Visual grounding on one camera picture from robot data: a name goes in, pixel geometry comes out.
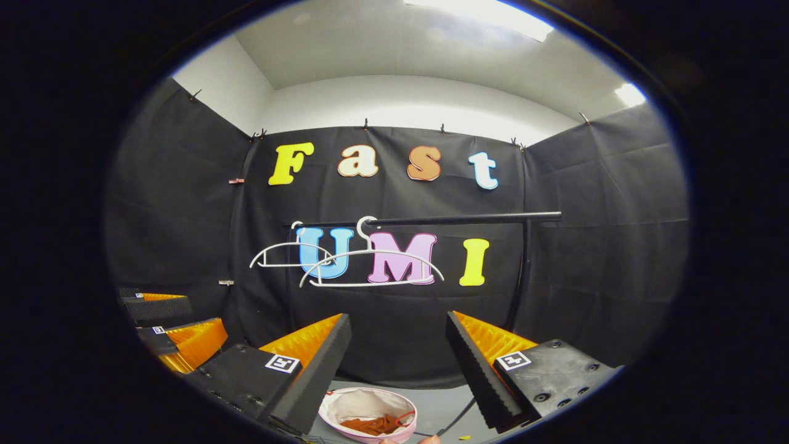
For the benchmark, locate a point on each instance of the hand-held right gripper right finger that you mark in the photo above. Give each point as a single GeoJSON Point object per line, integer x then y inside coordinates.
{"type": "Point", "coordinates": [474, 373]}

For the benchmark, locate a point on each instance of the white plastic clothes hanger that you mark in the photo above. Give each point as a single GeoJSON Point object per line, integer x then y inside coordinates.
{"type": "Point", "coordinates": [283, 266]}
{"type": "Point", "coordinates": [357, 285]}

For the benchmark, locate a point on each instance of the black backdrop cloth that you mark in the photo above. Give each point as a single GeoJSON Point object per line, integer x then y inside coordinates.
{"type": "Point", "coordinates": [585, 246]}

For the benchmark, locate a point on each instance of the pink white laundry hamper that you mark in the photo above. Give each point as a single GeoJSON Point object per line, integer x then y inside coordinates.
{"type": "Point", "coordinates": [363, 404]}

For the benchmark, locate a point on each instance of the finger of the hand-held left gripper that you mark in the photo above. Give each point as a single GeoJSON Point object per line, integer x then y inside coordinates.
{"type": "Point", "coordinates": [160, 309]}
{"type": "Point", "coordinates": [197, 345]}

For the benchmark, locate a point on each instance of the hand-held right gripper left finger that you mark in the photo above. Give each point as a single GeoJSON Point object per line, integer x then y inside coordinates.
{"type": "Point", "coordinates": [320, 376]}

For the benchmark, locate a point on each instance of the small ceiling light panel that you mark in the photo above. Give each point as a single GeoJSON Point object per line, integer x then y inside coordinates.
{"type": "Point", "coordinates": [630, 94]}

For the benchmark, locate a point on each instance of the black metal clothes rack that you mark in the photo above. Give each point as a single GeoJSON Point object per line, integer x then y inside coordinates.
{"type": "Point", "coordinates": [468, 219]}

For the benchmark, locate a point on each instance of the large ceiling light panel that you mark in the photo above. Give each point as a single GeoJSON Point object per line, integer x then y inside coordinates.
{"type": "Point", "coordinates": [487, 15]}

